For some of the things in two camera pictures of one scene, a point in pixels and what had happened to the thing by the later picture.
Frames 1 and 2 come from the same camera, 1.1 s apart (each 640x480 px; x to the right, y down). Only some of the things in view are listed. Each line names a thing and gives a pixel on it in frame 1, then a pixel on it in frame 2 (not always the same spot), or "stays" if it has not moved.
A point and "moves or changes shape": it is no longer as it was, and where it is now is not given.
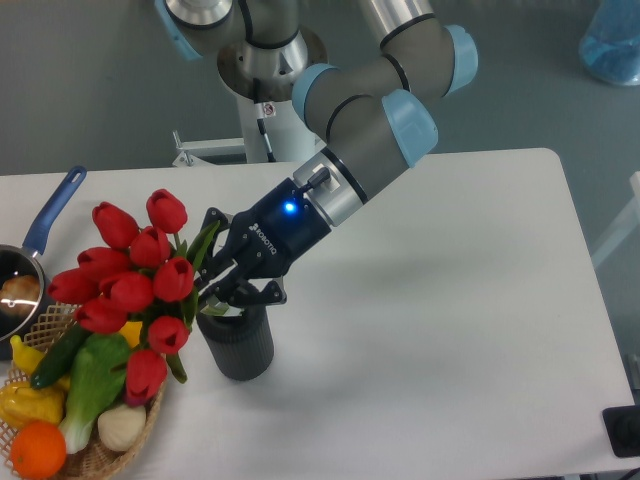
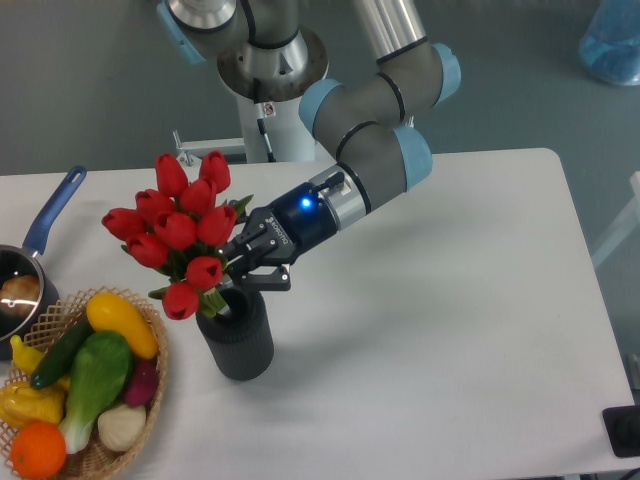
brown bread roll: [23, 288] stays
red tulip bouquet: [141, 276] moves or changes shape
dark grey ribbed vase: [241, 345] stays
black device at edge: [622, 425] stays
